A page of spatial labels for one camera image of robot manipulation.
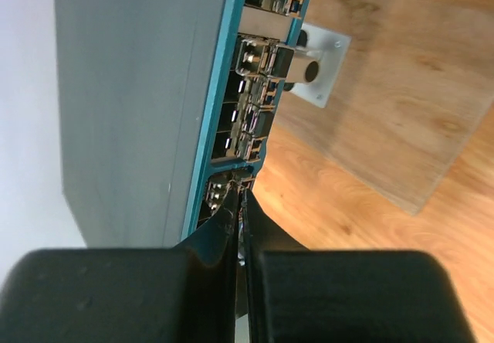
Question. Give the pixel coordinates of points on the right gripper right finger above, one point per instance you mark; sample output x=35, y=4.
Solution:
x=260, y=234

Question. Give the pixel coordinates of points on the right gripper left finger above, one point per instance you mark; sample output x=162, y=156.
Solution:
x=209, y=297

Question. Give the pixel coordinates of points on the clear acrylic riser plate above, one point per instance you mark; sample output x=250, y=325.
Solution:
x=416, y=82

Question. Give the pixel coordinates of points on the dark blue network switch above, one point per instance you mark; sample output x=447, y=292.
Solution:
x=137, y=82

